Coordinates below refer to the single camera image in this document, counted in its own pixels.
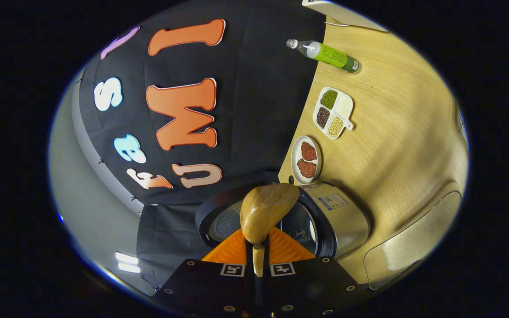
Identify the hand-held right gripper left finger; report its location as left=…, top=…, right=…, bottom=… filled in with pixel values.
left=155, top=227, right=256, bottom=317

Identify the green label drink bottle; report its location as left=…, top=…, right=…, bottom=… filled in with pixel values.
left=286, top=39, right=360, bottom=73

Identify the black silver rice cooker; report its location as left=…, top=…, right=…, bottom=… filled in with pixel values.
left=195, top=181, right=370, bottom=261

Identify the round white plate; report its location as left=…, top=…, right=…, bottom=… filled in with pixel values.
left=291, top=135, right=323, bottom=185

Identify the wooden spoon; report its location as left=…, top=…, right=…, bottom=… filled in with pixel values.
left=240, top=183, right=300, bottom=278

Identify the white toaster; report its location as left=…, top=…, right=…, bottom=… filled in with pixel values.
left=302, top=0, right=387, bottom=32

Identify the clear plastic container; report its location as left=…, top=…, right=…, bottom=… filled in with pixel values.
left=364, top=191, right=462, bottom=290

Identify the black backdrop cloth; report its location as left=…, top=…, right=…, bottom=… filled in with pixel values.
left=73, top=0, right=326, bottom=292

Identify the ceiling light panel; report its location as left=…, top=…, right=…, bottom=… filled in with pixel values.
left=115, top=252, right=140, bottom=273

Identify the white divided grain dish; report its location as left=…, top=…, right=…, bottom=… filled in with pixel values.
left=313, top=87, right=354, bottom=140

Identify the red-brown meat patty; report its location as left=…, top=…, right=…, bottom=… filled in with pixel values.
left=300, top=141, right=317, bottom=162
left=297, top=159, right=317, bottom=178

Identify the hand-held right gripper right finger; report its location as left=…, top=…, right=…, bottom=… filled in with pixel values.
left=262, top=227, right=365, bottom=317

